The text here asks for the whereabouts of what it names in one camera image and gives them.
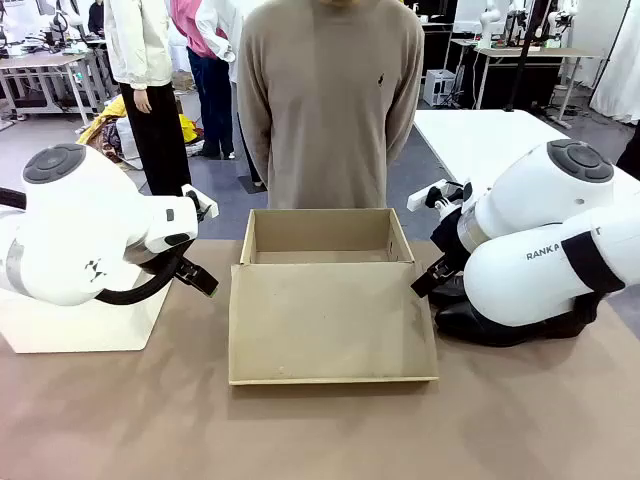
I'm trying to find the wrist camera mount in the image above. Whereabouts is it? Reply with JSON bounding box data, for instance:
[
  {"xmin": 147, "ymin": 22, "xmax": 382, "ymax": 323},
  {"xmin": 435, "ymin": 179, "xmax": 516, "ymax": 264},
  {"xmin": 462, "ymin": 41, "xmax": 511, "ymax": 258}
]
[
  {"xmin": 407, "ymin": 178, "xmax": 474, "ymax": 214},
  {"xmin": 180, "ymin": 183, "xmax": 220, "ymax": 222}
]

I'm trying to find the white plastic storage box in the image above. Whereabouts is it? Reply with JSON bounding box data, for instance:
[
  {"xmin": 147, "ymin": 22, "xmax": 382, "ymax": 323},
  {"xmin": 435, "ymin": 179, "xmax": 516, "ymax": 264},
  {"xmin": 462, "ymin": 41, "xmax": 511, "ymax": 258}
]
[{"xmin": 0, "ymin": 279, "xmax": 174, "ymax": 355}]

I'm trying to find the brown cardboard shoe box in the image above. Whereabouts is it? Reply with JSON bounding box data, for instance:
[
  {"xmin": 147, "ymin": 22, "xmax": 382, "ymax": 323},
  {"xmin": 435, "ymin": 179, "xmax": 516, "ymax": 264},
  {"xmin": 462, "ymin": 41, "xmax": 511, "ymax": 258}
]
[{"xmin": 228, "ymin": 207, "xmax": 440, "ymax": 386}]

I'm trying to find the small white open cabinet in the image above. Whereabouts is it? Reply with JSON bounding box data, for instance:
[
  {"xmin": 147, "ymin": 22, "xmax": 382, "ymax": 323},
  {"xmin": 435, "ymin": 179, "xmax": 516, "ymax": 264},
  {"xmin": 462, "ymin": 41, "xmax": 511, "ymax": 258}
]
[{"xmin": 423, "ymin": 68, "xmax": 457, "ymax": 108}]

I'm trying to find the bystander in dark trousers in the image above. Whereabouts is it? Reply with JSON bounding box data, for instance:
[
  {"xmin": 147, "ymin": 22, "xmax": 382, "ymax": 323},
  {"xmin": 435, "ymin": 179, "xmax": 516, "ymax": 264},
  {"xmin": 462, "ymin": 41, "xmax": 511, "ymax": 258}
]
[{"xmin": 615, "ymin": 130, "xmax": 640, "ymax": 182}]

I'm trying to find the mannequin in white shirt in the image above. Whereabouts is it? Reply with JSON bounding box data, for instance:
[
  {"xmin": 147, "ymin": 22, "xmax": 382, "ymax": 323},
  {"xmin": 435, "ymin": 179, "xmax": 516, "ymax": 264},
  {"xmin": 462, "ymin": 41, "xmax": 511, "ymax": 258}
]
[{"xmin": 194, "ymin": 0, "xmax": 242, "ymax": 64}]

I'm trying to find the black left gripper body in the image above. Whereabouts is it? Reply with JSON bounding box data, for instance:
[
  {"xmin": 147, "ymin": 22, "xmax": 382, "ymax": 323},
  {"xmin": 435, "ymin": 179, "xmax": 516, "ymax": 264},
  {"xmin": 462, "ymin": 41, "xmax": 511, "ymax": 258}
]
[{"xmin": 141, "ymin": 247, "xmax": 184, "ymax": 276}]

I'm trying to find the black leather shoe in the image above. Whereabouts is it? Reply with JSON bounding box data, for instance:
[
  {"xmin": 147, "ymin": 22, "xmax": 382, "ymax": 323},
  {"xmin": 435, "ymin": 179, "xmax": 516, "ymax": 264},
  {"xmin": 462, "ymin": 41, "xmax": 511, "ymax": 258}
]
[{"xmin": 434, "ymin": 292, "xmax": 601, "ymax": 348}]

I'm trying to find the thick black pole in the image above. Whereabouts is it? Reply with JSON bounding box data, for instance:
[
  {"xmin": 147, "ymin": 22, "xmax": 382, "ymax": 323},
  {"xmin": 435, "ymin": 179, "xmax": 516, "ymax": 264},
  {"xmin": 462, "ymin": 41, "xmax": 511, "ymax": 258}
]
[{"xmin": 503, "ymin": 0, "xmax": 551, "ymax": 113}]

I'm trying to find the black mannequin base plate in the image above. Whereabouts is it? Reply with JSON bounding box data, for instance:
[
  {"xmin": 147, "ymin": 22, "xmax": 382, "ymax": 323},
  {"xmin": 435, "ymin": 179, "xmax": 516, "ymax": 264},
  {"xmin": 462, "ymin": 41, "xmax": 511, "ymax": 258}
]
[{"xmin": 238, "ymin": 174, "xmax": 269, "ymax": 195}]

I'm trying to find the white table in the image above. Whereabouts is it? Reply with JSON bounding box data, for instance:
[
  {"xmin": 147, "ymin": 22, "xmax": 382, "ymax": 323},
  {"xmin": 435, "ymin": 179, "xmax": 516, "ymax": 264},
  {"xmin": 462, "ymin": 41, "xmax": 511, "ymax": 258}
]
[{"xmin": 413, "ymin": 108, "xmax": 640, "ymax": 201}]

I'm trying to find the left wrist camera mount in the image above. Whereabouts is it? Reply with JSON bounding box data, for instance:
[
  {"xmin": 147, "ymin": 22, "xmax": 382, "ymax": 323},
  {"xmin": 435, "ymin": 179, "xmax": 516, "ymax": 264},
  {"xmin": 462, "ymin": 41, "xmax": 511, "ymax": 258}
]
[{"xmin": 180, "ymin": 183, "xmax": 220, "ymax": 222}]

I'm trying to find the person in beige sweater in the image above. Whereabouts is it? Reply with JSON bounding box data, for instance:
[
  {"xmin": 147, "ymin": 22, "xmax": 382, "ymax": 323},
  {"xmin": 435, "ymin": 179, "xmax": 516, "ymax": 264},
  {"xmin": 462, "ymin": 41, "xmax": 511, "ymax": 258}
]
[{"xmin": 236, "ymin": 0, "xmax": 425, "ymax": 210}]

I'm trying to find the grey background work table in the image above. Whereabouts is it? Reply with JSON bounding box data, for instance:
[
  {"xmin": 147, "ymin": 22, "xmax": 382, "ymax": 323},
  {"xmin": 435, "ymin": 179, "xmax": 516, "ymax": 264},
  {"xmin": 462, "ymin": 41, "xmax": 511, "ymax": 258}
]
[{"xmin": 0, "ymin": 49, "xmax": 109, "ymax": 129}]

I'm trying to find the mannequin in pink top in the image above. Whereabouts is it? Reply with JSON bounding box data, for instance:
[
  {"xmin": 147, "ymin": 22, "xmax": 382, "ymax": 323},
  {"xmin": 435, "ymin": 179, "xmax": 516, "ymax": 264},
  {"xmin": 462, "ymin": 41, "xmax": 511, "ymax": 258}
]
[{"xmin": 169, "ymin": 0, "xmax": 236, "ymax": 160}]

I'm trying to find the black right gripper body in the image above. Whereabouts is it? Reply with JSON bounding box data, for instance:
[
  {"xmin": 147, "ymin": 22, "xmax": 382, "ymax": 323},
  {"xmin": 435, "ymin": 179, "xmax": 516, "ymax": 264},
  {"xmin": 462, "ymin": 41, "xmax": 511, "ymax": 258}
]
[{"xmin": 430, "ymin": 202, "xmax": 474, "ymax": 269}]

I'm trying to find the white curtain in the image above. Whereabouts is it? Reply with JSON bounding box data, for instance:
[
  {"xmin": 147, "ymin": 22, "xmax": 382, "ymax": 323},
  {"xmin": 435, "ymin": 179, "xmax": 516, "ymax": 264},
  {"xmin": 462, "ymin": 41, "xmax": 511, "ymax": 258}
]
[{"xmin": 589, "ymin": 0, "xmax": 640, "ymax": 126}]

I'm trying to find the bystander in black jacket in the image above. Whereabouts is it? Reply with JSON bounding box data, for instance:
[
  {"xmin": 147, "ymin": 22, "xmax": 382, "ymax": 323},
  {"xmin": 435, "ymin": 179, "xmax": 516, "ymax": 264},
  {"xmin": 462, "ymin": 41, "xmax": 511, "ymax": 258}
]
[{"xmin": 87, "ymin": 0, "xmax": 107, "ymax": 37}]

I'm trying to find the colourful clothes pile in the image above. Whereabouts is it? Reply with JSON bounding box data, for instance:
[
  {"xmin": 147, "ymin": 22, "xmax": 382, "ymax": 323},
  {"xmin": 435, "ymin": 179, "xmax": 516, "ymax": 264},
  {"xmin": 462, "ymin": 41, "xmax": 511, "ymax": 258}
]
[{"xmin": 74, "ymin": 94, "xmax": 206, "ymax": 164}]

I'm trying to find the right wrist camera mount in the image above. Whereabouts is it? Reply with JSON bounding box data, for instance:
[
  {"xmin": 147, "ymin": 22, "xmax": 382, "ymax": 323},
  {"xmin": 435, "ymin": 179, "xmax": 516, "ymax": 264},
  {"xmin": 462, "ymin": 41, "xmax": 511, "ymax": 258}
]
[{"xmin": 407, "ymin": 178, "xmax": 474, "ymax": 214}]

